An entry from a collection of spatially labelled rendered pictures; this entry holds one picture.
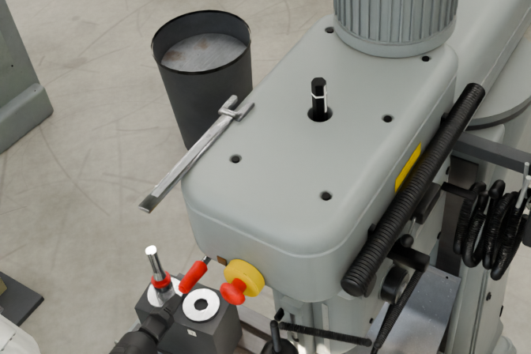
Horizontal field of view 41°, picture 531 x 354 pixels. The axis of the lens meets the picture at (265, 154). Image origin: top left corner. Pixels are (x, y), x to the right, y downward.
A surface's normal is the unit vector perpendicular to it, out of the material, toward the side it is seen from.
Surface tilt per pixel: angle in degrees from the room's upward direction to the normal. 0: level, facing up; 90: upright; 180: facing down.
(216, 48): 0
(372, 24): 90
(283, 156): 0
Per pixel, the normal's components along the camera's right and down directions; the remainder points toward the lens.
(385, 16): -0.32, 0.70
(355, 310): 0.49, 0.59
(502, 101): -0.09, -0.69
